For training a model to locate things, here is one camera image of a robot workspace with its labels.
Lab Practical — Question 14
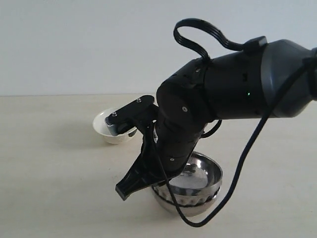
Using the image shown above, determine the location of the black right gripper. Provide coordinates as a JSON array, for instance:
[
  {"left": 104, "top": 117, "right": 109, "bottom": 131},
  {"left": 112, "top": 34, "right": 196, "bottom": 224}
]
[{"left": 115, "top": 121, "right": 205, "bottom": 200}]

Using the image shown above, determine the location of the ribbed stainless steel bowl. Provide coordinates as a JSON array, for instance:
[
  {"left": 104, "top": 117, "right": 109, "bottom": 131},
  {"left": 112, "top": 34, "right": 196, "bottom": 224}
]
[{"left": 151, "top": 151, "right": 223, "bottom": 206}]

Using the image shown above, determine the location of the smooth stainless steel bowl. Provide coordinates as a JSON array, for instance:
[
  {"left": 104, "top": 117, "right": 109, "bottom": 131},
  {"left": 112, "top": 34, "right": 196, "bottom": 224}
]
[{"left": 151, "top": 186, "right": 221, "bottom": 217}]

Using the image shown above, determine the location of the cream white plastic bowl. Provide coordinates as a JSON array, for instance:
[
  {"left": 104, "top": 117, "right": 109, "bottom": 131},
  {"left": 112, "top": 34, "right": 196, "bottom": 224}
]
[{"left": 93, "top": 107, "right": 137, "bottom": 144}]

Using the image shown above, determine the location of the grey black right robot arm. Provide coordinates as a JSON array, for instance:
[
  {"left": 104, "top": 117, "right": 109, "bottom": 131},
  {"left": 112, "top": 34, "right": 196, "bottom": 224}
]
[{"left": 112, "top": 40, "right": 317, "bottom": 200}]

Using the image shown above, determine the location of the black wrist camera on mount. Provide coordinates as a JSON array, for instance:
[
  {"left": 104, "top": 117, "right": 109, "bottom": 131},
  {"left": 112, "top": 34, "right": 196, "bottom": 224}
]
[{"left": 105, "top": 95, "right": 159, "bottom": 136}]

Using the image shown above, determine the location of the black round camera cable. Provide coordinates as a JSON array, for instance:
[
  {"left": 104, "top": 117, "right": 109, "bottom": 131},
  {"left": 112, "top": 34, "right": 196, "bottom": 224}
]
[{"left": 128, "top": 49, "right": 317, "bottom": 220}]

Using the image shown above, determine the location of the black flat ribbon cable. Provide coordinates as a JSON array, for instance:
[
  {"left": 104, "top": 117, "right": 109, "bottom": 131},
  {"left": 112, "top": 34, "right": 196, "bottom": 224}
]
[{"left": 173, "top": 19, "right": 268, "bottom": 65}]

